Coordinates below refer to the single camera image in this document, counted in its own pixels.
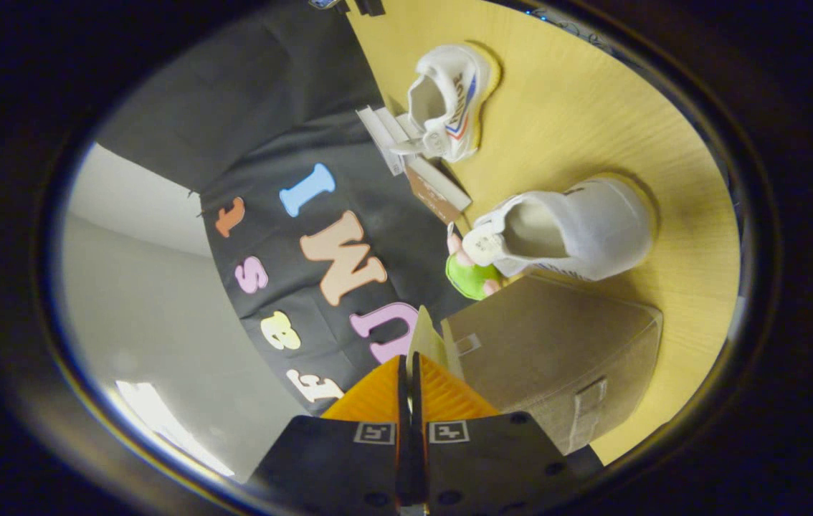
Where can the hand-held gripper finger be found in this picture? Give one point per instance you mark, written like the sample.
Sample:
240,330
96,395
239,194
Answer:
403,466
419,466

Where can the beige fabric storage box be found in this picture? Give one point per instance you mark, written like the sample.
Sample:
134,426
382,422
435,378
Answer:
557,337

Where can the white canvas shoe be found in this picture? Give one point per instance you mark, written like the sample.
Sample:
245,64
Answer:
593,229
449,79

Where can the green and pink plush toy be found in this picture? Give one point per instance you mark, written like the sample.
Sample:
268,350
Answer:
471,279

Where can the ceiling light panel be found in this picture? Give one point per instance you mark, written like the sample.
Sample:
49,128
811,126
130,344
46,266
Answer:
163,423

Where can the brown illustrated cover book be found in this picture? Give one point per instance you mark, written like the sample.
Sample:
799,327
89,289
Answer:
439,204

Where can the white book with dark portrait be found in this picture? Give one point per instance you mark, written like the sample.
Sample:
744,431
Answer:
378,132

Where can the black table edge clamp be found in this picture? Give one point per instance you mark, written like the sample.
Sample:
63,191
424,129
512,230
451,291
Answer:
367,7

